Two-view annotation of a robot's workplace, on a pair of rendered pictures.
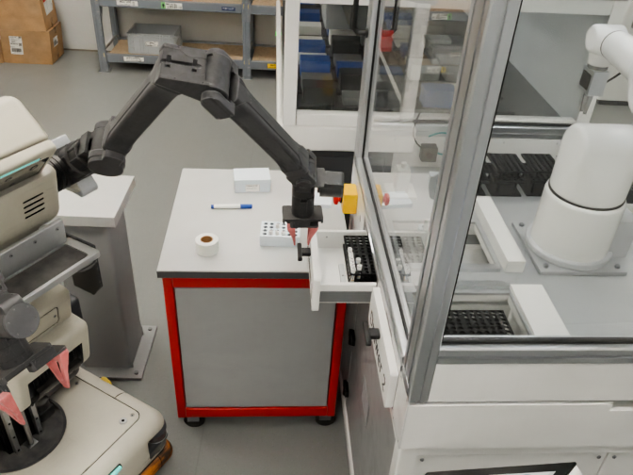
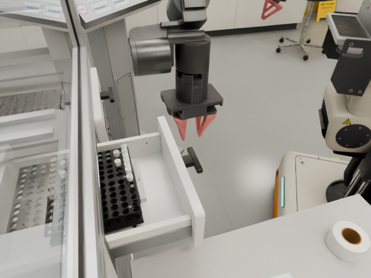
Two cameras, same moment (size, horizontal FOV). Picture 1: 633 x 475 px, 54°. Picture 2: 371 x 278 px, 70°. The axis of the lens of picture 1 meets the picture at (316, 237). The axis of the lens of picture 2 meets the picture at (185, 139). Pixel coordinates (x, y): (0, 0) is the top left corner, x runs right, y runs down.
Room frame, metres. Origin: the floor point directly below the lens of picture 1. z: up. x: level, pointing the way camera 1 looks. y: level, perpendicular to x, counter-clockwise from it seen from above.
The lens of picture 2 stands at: (1.72, -0.06, 1.31)
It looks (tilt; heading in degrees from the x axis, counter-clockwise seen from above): 41 degrees down; 168
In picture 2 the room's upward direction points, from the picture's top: straight up
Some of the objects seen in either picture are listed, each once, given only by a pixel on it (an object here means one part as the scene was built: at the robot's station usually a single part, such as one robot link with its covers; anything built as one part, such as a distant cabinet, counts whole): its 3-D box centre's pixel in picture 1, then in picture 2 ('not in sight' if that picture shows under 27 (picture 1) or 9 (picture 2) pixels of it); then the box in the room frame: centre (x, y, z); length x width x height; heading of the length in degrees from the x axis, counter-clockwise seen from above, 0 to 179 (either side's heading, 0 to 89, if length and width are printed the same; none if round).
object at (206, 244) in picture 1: (206, 244); (347, 240); (1.52, 0.33, 0.78); 0.07 x 0.07 x 0.04
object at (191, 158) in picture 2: (303, 252); (189, 160); (1.34, 0.03, 0.91); 0.07 x 0.04 x 0.01; 5
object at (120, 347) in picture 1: (100, 280); not in sight; (1.80, 0.81, 0.38); 0.30 x 0.30 x 0.76; 2
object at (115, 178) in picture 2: (385, 263); (80, 197); (1.36, -0.20, 0.87); 0.22 x 0.18 x 0.06; 95
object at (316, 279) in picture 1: (313, 261); (176, 174); (1.35, 0.00, 0.87); 0.29 x 0.02 x 0.11; 5
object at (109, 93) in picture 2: (371, 333); (106, 95); (1.04, -0.14, 0.91); 0.07 x 0.04 x 0.01; 5
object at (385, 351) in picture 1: (381, 343); (99, 106); (1.05, -0.17, 0.87); 0.29 x 0.02 x 0.11; 5
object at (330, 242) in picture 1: (388, 265); (76, 200); (1.37, -0.20, 0.86); 0.40 x 0.26 x 0.06; 95
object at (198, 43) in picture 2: (305, 185); (189, 53); (1.32, 0.03, 1.13); 0.07 x 0.06 x 0.07; 92
